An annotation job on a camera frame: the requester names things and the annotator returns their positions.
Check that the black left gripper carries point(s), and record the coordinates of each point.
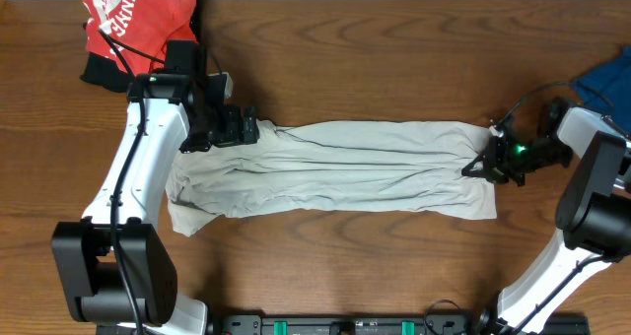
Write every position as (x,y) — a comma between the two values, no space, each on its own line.
(231,135)

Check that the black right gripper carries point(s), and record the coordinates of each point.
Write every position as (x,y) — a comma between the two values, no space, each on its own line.
(492,163)

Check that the beige t-shirt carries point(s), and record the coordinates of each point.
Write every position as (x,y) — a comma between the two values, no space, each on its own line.
(362,166)

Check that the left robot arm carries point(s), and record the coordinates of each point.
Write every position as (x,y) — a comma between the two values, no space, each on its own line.
(114,270)

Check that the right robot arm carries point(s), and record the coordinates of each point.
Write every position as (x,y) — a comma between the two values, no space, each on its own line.
(592,218)

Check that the black folded garment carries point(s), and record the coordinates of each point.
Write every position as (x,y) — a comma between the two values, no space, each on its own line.
(104,72)

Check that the blue t-shirt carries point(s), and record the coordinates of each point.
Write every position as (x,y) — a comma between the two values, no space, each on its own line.
(606,88)

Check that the red printed t-shirt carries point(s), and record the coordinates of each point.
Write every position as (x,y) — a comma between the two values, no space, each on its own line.
(144,26)

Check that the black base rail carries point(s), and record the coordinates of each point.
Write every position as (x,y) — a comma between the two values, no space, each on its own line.
(436,321)

